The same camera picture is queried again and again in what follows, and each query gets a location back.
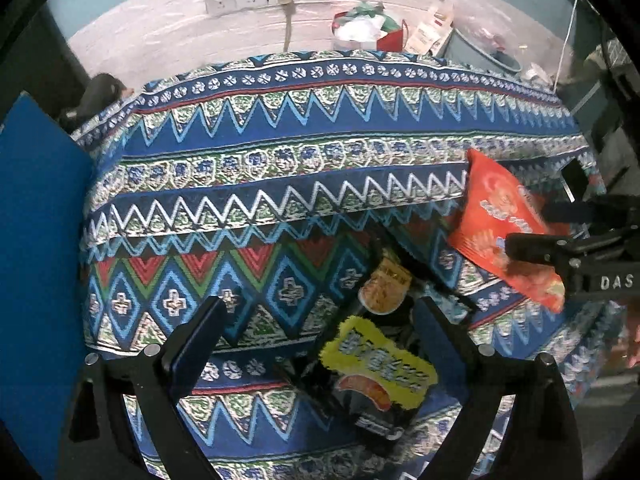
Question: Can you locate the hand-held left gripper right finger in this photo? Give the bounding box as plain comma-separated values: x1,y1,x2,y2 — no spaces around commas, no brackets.
411,296,584,480

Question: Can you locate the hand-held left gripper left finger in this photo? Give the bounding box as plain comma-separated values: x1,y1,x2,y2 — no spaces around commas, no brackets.
60,296,229,480

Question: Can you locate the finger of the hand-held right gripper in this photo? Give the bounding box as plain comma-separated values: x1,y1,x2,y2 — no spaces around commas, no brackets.
504,232,577,267
543,198,606,224

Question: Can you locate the small red-orange snack packet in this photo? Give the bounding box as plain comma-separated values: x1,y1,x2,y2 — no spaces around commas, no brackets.
446,148,569,314

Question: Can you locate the black snack bag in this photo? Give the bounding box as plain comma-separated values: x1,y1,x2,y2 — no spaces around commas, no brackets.
277,242,442,457

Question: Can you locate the person's right hand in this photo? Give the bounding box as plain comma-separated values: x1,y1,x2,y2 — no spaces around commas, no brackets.
623,304,640,367

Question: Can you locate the blue board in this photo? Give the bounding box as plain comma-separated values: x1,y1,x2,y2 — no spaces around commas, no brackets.
0,92,97,480

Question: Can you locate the patterned blue tablecloth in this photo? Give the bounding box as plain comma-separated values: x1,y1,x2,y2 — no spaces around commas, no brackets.
69,49,628,480

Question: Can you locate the white paper bag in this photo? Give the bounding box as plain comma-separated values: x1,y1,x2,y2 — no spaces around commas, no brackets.
404,0,455,56

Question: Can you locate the red paper bag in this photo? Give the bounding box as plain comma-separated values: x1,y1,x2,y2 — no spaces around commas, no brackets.
376,20,409,54

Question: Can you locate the red bag with trash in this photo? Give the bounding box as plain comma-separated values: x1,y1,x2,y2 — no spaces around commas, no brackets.
331,2,402,54

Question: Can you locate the thin white cable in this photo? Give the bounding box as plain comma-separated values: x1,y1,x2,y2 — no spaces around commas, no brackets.
551,0,582,92

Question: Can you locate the grey plug with cable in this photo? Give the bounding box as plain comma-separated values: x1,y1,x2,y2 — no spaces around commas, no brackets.
277,0,297,54

